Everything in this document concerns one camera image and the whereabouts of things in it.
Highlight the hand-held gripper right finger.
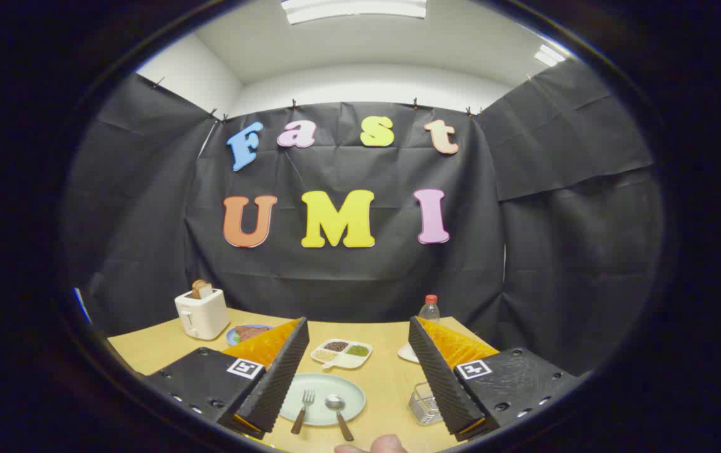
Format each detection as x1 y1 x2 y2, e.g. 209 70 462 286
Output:
408 316 588 442

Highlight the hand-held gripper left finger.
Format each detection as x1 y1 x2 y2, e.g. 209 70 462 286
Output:
145 316 310 440

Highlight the wooden handled fork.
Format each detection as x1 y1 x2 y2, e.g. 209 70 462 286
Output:
291 389 316 435

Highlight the wooden handled spoon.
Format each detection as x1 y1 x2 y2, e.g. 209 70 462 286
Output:
325 394 355 442

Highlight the pale green round plate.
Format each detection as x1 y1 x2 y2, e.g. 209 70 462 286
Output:
279 372 366 427

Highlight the small blue plate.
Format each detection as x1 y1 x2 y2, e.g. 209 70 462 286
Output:
226 324 273 347

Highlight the white divided dish with beans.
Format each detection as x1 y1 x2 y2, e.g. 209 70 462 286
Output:
310 338 373 370

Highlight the white toaster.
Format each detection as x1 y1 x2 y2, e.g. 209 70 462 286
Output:
174 288 231 341

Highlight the black backdrop cloth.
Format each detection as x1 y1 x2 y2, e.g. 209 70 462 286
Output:
62 58 666 378

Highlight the small ceiling light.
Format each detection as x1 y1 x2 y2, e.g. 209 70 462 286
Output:
534 43 567 67

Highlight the long ceiling light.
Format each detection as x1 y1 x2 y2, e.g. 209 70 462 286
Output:
281 0 428 25

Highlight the metal wire basket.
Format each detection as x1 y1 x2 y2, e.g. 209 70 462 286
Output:
408 382 444 426

